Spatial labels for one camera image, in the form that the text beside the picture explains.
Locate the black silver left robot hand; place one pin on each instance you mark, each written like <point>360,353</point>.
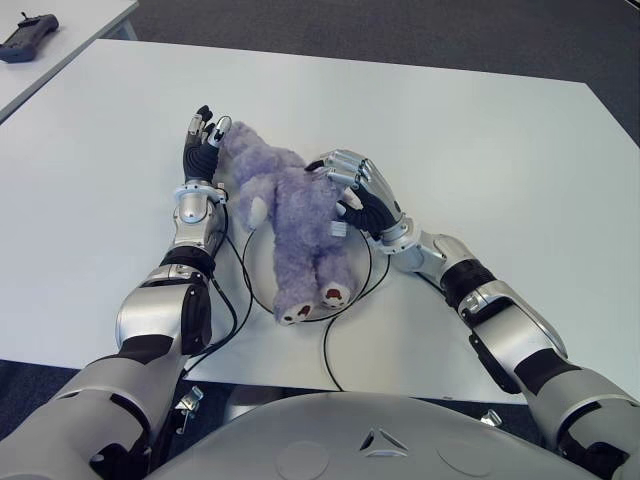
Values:
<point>200,160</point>

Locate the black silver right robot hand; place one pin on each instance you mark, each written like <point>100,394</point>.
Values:
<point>375,200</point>

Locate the purple plush teddy bear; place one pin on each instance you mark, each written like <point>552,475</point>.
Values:
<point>300,220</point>

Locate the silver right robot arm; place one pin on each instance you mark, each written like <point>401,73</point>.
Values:
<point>515,330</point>

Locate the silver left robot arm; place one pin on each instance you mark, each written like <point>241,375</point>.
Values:
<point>150,310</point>

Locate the white plate with black rim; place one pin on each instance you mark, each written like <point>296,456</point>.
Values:
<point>265,287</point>

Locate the white neighbouring table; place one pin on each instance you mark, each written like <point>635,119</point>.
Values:
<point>75,30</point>

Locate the black handheld controller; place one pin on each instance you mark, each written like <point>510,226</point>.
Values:
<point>27,40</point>

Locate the grey table leg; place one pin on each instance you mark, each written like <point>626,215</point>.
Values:
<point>255,400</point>

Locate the grey robot torso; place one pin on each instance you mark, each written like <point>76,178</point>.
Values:
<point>350,440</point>

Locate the metal table clamp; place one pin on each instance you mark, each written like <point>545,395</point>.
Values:
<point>491,417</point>
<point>190,402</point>

